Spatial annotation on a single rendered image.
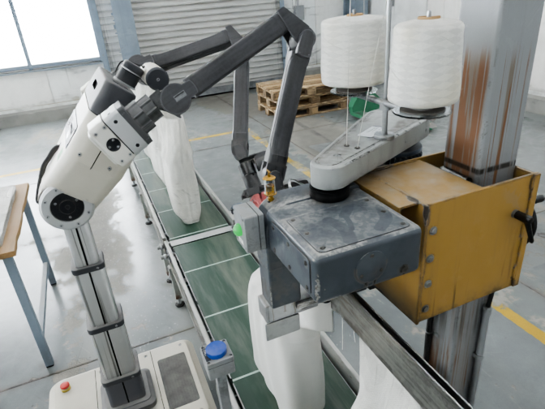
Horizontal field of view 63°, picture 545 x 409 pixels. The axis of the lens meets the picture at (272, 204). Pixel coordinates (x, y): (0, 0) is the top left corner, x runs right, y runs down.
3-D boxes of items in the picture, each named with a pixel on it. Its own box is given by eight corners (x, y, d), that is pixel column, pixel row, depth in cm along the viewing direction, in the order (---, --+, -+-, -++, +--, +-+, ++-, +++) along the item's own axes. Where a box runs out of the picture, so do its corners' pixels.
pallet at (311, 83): (255, 92, 704) (255, 82, 698) (324, 81, 736) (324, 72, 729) (273, 102, 634) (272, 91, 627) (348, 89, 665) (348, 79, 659)
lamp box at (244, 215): (236, 238, 104) (232, 204, 100) (254, 234, 105) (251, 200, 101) (247, 254, 97) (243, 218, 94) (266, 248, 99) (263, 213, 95)
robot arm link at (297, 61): (288, 33, 126) (299, 26, 116) (306, 38, 128) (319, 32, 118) (256, 180, 133) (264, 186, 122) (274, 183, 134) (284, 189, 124)
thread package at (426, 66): (372, 101, 96) (375, 18, 88) (426, 92, 100) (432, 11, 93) (418, 116, 83) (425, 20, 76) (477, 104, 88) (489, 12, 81)
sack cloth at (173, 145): (166, 201, 332) (147, 105, 301) (194, 195, 339) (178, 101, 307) (177, 228, 293) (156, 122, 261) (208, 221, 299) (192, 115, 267)
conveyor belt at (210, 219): (130, 154, 467) (128, 146, 463) (166, 147, 479) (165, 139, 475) (173, 254, 281) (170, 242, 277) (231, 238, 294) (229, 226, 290)
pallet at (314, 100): (257, 101, 709) (256, 92, 703) (323, 89, 749) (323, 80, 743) (278, 111, 639) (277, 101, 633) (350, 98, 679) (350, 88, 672)
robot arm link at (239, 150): (235, 152, 166) (232, 146, 157) (263, 140, 166) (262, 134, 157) (246, 181, 164) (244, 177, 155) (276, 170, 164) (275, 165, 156)
